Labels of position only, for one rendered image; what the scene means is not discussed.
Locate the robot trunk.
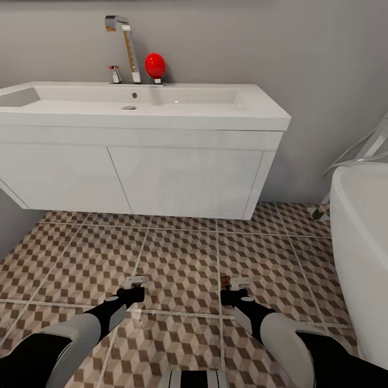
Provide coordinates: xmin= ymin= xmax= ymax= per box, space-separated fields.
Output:
xmin=158 ymin=371 xmax=230 ymax=388

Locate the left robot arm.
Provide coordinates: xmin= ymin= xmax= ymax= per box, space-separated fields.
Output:
xmin=0 ymin=275 xmax=149 ymax=388

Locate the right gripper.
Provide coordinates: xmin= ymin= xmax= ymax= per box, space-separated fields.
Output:
xmin=220 ymin=289 xmax=248 ymax=309

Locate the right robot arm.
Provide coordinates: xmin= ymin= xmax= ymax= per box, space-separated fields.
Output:
xmin=220 ymin=278 xmax=388 ymax=388

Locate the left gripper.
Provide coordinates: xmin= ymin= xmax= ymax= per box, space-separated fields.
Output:
xmin=117 ymin=287 xmax=144 ymax=306

